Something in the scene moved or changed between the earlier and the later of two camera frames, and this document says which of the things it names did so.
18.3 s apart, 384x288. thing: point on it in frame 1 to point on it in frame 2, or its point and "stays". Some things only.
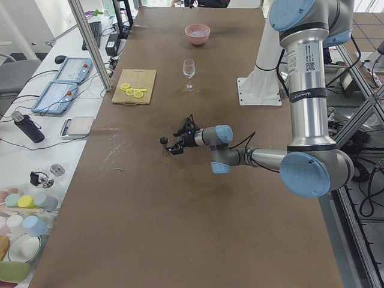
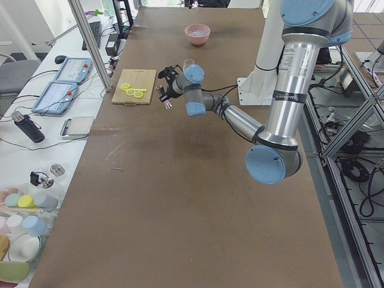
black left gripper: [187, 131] to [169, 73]
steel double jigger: [164, 140] to [167, 104]
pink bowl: [197, 33] stays
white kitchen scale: [77, 128] stays
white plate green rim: [24, 248] stays
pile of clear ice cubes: [197, 32] stays
